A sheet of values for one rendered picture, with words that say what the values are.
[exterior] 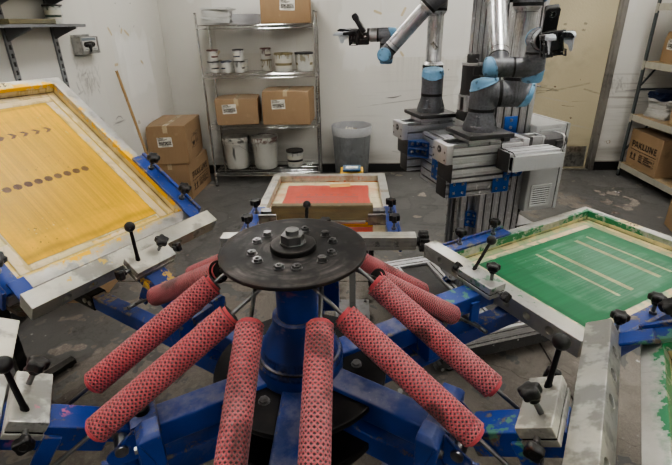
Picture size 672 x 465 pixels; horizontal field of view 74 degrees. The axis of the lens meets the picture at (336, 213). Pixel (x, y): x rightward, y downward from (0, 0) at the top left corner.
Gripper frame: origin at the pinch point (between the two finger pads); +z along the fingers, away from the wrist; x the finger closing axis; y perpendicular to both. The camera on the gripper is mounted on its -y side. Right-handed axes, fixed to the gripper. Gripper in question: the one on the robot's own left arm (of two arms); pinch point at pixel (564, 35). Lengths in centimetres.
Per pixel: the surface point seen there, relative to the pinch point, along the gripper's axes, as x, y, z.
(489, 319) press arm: 30, 72, 44
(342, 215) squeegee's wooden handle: 78, 56, -6
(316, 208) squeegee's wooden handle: 88, 51, -5
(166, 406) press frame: 100, 52, 94
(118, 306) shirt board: 142, 56, 51
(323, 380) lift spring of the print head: 64, 38, 102
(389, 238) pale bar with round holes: 59, 56, 17
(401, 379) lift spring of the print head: 52, 44, 97
